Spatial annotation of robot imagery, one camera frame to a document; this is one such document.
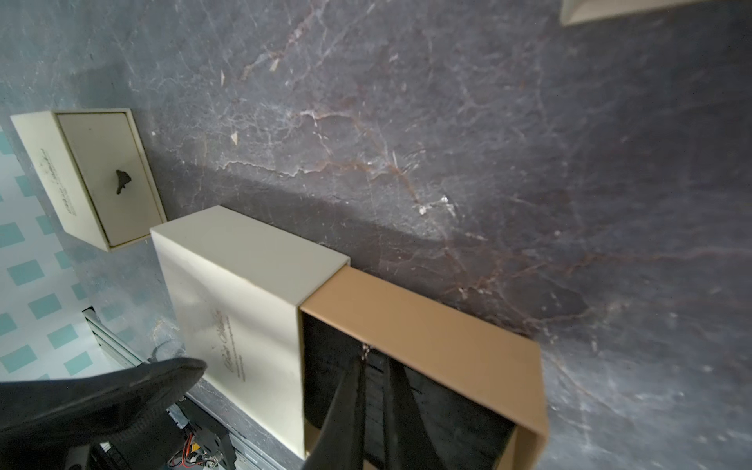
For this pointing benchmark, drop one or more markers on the black controller board with wires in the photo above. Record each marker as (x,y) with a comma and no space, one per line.
(183,437)

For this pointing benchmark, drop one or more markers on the cream drawer-style jewelry box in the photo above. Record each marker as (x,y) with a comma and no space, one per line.
(93,167)

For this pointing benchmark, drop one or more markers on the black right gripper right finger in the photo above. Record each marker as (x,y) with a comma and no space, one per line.
(407,444)

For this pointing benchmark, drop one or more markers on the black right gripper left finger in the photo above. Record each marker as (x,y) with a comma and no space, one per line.
(340,444)

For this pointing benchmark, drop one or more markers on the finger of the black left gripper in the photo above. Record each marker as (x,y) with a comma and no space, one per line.
(84,411)

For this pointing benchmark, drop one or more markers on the small cream printed gift box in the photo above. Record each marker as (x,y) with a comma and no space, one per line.
(575,12)

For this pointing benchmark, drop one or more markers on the cream square gift box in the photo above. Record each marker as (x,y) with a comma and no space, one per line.
(278,320)

